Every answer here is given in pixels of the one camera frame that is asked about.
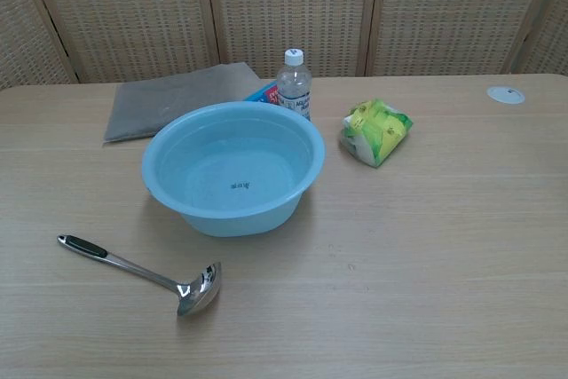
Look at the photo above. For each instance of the clear plastic water bottle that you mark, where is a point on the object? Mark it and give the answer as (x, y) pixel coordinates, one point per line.
(293, 86)

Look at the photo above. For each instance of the light blue bowl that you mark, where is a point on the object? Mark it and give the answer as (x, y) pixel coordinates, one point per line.
(199, 219)

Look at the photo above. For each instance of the blue cling film box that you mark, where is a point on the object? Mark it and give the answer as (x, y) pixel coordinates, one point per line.
(264, 94)

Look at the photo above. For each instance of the green yellow tissue pack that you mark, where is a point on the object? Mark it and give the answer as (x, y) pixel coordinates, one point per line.
(377, 130)

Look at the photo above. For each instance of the grey folded cloth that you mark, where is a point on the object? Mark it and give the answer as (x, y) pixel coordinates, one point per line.
(146, 108)

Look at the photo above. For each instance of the woven bamboo folding screen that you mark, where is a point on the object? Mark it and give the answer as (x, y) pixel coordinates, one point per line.
(288, 10)

